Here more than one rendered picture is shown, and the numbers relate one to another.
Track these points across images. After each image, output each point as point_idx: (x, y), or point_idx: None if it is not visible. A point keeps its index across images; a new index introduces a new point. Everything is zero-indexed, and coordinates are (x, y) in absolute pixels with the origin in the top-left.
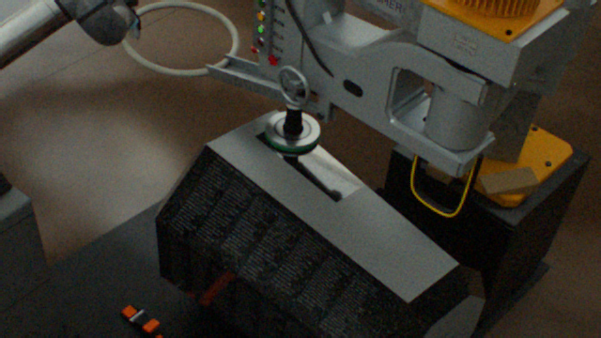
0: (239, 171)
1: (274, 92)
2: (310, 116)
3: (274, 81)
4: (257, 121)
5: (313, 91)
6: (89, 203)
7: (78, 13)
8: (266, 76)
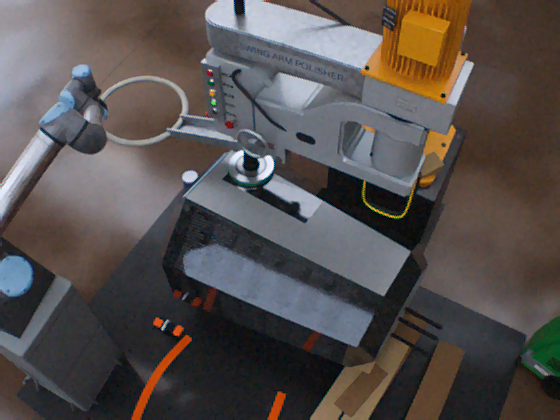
0: (220, 215)
1: (232, 143)
2: None
3: None
4: (220, 164)
5: None
6: (101, 242)
7: (68, 139)
8: None
